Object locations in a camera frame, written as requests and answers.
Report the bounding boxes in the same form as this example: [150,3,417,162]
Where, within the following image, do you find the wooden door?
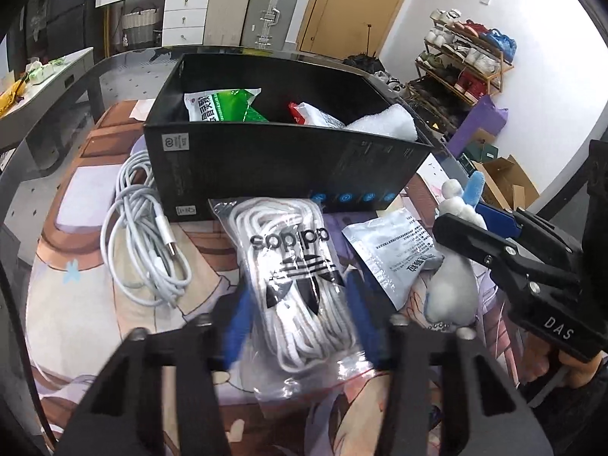
[297,0,405,59]

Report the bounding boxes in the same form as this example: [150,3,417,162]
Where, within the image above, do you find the black cardboard box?
[143,48,433,222]

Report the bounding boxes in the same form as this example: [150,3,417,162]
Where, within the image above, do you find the anime print desk mat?
[22,99,529,456]

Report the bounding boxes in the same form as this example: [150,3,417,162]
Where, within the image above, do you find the black refrigerator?
[4,0,104,72]

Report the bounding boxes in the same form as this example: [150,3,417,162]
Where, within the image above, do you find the pile of shoes on floor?
[342,54,406,96]

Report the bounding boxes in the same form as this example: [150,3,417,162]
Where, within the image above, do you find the yellow cloth item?
[0,77,27,116]

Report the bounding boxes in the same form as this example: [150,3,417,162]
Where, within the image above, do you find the purple bag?
[446,95,509,158]

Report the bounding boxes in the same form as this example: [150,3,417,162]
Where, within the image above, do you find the silver foil packet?
[342,208,443,310]

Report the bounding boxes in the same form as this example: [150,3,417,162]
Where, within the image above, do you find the woven laundry basket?
[122,7,161,48]

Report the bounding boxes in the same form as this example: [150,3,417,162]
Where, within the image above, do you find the white foam roll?
[346,104,417,142]

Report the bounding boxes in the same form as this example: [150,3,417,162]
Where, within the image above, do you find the white blue plush toy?
[424,171,488,326]

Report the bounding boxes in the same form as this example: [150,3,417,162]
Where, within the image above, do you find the grey white side table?
[0,47,94,152]

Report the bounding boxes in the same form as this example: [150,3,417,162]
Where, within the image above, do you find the silver suitcase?
[241,0,298,52]

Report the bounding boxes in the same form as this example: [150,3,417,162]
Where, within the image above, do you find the wooden shoe rack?
[407,8,517,133]

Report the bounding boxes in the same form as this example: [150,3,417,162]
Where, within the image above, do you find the open cardboard box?
[473,155,540,211]

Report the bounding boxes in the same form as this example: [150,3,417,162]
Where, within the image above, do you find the green white snack packet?
[184,89,267,122]

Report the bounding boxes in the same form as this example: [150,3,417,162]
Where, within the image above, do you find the bagged white adidas laces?
[210,196,372,404]

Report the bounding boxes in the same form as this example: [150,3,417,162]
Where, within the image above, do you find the person's right hand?
[519,332,607,388]

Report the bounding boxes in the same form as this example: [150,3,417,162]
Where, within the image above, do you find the beige suitcase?
[203,0,249,46]

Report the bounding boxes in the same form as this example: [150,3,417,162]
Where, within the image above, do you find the white charging cable bundle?
[99,149,193,309]

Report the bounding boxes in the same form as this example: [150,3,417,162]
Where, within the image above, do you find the red white snack packet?
[288,102,345,129]

